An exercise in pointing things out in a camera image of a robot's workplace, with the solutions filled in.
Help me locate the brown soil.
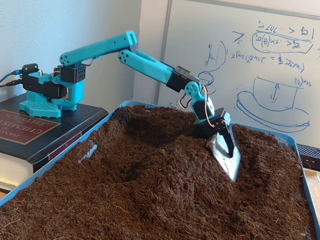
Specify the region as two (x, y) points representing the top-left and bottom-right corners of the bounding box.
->
(0, 104), (316, 240)

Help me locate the whiteboard with blue drawings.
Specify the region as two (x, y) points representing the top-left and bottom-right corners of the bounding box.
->
(153, 0), (320, 150)

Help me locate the black chemistry physics handbook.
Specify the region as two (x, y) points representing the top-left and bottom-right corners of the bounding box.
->
(0, 94), (110, 187)

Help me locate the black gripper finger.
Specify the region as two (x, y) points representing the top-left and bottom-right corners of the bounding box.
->
(217, 124), (236, 158)

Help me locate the black vented electronics box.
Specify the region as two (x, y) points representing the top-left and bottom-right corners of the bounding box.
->
(296, 143), (320, 172)

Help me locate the blue cable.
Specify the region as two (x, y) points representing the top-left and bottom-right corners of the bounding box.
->
(0, 70), (23, 85)

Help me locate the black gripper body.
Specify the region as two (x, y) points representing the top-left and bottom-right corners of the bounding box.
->
(192, 107), (231, 141)

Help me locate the red white servo wire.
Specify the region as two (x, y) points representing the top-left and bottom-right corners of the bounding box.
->
(179, 84), (217, 129)

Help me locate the blue plastic tray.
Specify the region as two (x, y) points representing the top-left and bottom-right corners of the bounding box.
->
(0, 100), (320, 240)

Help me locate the black cable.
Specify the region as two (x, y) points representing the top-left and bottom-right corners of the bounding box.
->
(0, 79), (24, 88)

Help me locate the silver foil-taped blade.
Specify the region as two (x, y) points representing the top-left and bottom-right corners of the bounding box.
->
(205, 122), (243, 183)

